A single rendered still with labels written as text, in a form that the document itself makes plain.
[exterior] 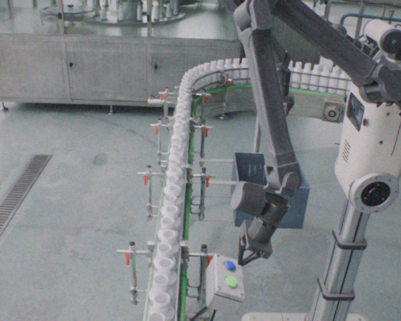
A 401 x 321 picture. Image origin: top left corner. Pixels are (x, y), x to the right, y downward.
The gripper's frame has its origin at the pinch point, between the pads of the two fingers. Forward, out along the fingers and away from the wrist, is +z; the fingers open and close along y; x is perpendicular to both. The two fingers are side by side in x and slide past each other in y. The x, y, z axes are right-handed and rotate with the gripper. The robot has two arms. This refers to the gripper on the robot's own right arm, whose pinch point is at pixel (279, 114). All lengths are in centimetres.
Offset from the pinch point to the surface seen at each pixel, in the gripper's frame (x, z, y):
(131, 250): 77, 12, 50
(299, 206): 15.4, 36.5, -11.2
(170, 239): 80, 5, 39
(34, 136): -212, 122, 205
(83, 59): -271, 57, 164
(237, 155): -14.4, 28.5, 15.0
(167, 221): 71, 6, 41
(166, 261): 89, 5, 40
